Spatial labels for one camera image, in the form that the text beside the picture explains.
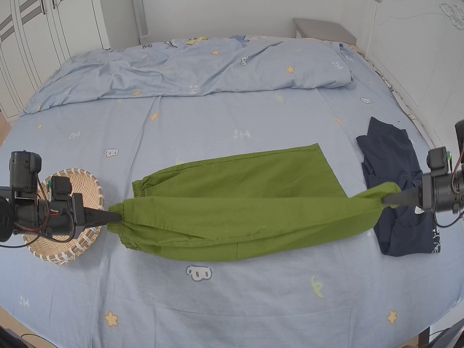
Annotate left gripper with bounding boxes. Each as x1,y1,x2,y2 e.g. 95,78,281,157
37,204,87,248

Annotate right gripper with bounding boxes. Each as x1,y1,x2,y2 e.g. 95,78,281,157
420,174,457,223

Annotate green shorts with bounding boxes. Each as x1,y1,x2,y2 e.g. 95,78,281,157
107,143,402,263

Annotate round woven basket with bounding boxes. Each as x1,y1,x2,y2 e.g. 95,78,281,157
22,168,106,266

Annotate dark blue T-shirt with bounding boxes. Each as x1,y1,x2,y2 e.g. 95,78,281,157
356,116,446,256

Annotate white wardrobe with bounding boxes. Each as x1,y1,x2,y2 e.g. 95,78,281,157
0,0,111,122

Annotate grey bedside table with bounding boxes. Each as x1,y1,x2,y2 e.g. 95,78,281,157
293,17,357,44

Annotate pale blue quilt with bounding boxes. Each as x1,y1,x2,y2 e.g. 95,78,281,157
20,34,357,117

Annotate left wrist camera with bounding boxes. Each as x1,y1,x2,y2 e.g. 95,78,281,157
50,186,73,214

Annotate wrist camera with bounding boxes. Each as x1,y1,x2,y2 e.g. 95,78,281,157
50,186,73,214
427,146,449,175

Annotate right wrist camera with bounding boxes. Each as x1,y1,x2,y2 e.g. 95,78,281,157
427,146,449,175

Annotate white wall pipe cover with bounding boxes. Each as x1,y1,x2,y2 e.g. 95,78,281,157
129,0,150,46

